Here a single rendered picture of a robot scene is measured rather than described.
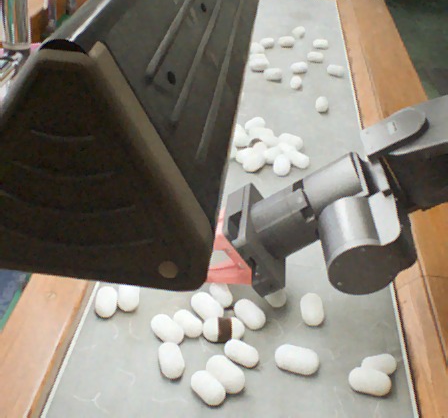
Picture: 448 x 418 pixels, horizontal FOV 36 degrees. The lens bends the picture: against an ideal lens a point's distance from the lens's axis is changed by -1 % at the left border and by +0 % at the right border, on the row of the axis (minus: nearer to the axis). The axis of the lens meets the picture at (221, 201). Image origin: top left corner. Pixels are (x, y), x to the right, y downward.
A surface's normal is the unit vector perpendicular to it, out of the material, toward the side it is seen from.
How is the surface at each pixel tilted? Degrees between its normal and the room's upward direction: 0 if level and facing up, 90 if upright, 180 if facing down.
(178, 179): 58
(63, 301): 0
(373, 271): 99
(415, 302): 45
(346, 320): 0
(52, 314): 0
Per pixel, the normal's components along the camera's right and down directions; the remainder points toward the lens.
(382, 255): 0.03, 0.64
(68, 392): 0.08, -0.86
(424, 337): -0.64, -0.69
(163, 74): 0.88, -0.36
